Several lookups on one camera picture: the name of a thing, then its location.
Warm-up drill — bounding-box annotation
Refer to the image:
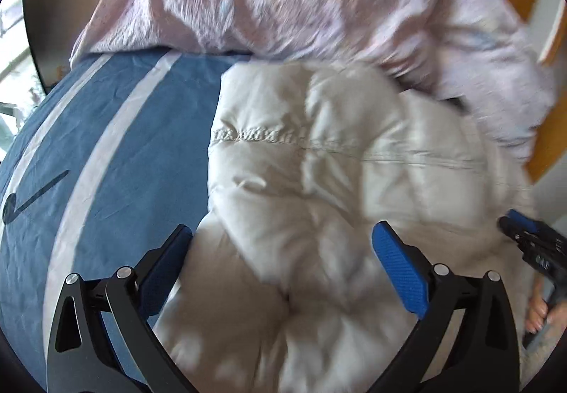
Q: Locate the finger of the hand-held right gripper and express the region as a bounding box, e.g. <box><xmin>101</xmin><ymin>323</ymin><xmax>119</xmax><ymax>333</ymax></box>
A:
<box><xmin>507</xmin><ymin>209</ymin><xmax>540</xmax><ymax>229</ymax></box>
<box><xmin>497</xmin><ymin>217</ymin><xmax>533</xmax><ymax>253</ymax></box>

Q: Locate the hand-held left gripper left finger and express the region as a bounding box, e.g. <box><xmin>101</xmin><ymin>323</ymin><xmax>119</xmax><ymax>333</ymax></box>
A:
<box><xmin>46</xmin><ymin>224</ymin><xmax>196</xmax><ymax>393</ymax></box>

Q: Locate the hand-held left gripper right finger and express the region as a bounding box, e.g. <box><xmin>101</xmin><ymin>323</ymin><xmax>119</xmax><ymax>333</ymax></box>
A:
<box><xmin>367</xmin><ymin>220</ymin><xmax>520</xmax><ymax>393</ymax></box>

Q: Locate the white quilted duvet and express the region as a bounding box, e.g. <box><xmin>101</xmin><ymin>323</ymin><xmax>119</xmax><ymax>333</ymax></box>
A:
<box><xmin>153</xmin><ymin>60</ymin><xmax>539</xmax><ymax>393</ymax></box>

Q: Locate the person's right hand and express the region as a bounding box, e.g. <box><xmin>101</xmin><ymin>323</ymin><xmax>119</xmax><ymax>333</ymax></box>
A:
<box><xmin>524</xmin><ymin>277</ymin><xmax>554</xmax><ymax>335</ymax></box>

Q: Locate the blue white striped bed sheet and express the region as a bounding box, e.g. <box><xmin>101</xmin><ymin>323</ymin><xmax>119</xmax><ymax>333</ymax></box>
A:
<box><xmin>0</xmin><ymin>48</ymin><xmax>251</xmax><ymax>393</ymax></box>

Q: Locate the window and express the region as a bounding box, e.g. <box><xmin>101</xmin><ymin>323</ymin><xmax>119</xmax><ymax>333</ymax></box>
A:
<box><xmin>0</xmin><ymin>0</ymin><xmax>45</xmax><ymax>155</ymax></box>

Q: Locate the black panel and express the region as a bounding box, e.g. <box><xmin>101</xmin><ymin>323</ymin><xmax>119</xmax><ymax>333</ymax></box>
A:
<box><xmin>23</xmin><ymin>0</ymin><xmax>56</xmax><ymax>98</ymax></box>

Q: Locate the orange wooden frame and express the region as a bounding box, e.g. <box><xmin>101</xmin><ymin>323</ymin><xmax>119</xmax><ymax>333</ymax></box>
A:
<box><xmin>495</xmin><ymin>0</ymin><xmax>567</xmax><ymax>183</ymax></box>

